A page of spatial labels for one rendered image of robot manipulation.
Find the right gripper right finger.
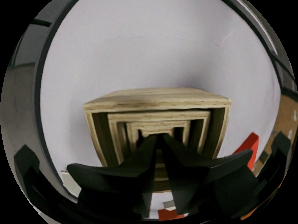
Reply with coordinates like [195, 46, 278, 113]
[161, 133, 253, 215]

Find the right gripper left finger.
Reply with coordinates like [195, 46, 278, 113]
[67, 134, 157, 218]

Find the white open box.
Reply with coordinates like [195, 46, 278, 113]
[60, 170, 81, 197]

